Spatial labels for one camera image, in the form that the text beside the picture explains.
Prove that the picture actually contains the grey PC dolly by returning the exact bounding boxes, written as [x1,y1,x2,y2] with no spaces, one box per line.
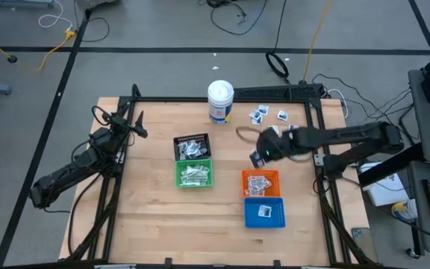
[75,0,121,10]

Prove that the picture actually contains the black desk edge bar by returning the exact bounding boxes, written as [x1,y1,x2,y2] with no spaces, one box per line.
[357,143,425,188]

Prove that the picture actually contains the yellow blue wipes canister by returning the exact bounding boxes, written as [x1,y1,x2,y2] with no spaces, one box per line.
[390,199,419,220]

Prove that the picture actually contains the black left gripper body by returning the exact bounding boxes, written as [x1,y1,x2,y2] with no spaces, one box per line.
[105,113,135,138]

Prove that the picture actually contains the yellow extension cord plug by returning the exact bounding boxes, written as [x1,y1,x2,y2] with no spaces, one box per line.
[37,29,78,72]

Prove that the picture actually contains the black floor cable bundle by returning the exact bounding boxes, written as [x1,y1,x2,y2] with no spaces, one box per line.
[198,0,269,37]

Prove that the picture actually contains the black floor cable loop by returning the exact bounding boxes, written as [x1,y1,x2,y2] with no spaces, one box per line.
[73,16,110,43]

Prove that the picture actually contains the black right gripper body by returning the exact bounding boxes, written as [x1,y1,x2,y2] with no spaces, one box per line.
[255,126,297,163]

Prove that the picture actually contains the black plastic basket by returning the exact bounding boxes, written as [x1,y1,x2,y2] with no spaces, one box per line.
[172,133,213,161]

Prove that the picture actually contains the green plastic basket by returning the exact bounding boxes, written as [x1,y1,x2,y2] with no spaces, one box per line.
[175,158,214,188]

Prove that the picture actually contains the white floor cable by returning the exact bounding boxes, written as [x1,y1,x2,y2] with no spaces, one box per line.
[37,0,73,31]

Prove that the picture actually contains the orange plastic basket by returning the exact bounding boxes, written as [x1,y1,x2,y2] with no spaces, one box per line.
[241,170,281,199]

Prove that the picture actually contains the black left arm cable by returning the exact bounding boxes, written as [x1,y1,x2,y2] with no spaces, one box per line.
[91,105,112,126]

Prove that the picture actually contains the Lysol disinfecting wipes canister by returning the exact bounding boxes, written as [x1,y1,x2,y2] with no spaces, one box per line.
[207,79,235,126]

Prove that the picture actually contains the black floor cables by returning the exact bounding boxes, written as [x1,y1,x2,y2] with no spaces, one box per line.
[311,72,420,147]

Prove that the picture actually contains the black coiled cable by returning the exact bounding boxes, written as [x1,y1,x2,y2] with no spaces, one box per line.
[265,0,290,85]

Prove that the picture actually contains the grey furniture base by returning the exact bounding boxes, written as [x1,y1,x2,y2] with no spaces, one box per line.
[0,0,55,9]

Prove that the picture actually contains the white box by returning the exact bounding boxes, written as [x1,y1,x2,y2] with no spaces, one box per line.
[360,161,410,208]

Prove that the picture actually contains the blue plastic basket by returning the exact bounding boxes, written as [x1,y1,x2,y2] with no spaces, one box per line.
[243,197,287,229]

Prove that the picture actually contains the smartphone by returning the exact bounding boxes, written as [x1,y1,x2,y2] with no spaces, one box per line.
[351,226,378,263]

